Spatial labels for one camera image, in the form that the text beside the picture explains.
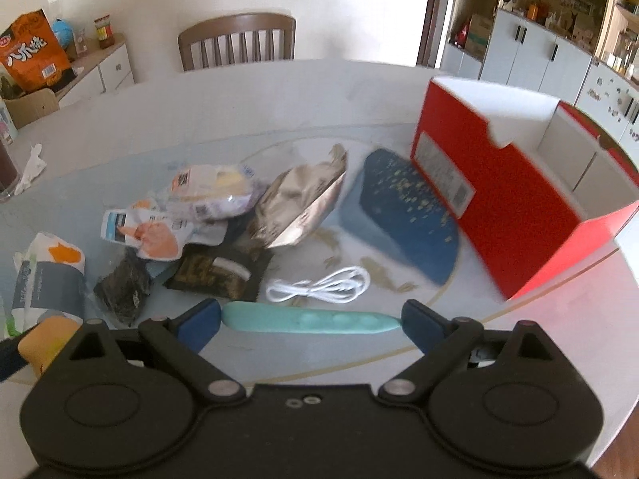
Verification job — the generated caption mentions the white sideboard cabinet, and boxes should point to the white sideboard cabinet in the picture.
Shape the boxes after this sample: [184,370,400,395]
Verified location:
[56,34,135,108]

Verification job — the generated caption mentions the teal silicone pea pod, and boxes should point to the teal silicone pea pod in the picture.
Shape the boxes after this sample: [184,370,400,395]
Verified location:
[221,302,401,335]

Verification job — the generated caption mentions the blue globe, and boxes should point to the blue globe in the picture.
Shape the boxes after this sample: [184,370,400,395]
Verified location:
[51,18,73,50]

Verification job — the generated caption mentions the white crumpled tissue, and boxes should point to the white crumpled tissue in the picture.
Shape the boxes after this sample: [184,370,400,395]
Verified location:
[14,144,47,196]

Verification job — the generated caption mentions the white grey orange package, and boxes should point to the white grey orange package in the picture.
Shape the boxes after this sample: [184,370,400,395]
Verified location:
[6,232,85,336]

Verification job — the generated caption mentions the dark drink glass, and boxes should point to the dark drink glass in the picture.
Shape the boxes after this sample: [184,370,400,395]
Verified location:
[0,143,21,201]

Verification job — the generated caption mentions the clear bread package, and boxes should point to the clear bread package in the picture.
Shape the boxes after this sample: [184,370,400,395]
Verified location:
[165,164,268,222]

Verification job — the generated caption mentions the white usb cable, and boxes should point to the white usb cable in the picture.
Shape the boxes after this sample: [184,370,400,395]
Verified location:
[264,265,372,306]

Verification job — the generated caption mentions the silver foil snack bag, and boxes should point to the silver foil snack bag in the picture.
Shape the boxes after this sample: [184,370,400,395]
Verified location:
[248,144,348,249]

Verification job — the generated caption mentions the orange chip bag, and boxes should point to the orange chip bag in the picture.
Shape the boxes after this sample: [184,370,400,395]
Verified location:
[0,10,75,93]

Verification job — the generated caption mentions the red cardboard shoe box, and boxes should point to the red cardboard shoe box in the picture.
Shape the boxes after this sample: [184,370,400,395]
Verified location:
[411,77,638,299]

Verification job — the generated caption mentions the red lidded jar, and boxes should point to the red lidded jar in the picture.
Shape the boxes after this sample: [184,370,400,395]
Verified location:
[94,14,115,49]

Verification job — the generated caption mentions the brown wooden chair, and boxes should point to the brown wooden chair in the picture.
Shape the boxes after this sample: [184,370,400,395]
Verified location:
[178,12,297,71]

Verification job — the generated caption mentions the dark seaweed snack packet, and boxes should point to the dark seaweed snack packet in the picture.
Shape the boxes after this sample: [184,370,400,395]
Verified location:
[165,243,273,302]

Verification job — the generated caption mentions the white wall cabinets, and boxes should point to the white wall cabinets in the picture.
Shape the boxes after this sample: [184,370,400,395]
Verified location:
[441,0,638,158]

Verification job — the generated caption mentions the white orange snack packet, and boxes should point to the white orange snack packet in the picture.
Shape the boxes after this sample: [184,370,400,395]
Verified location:
[101,199,228,262]

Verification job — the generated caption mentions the black snack bag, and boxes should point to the black snack bag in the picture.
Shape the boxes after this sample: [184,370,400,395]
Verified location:
[93,249,152,327]

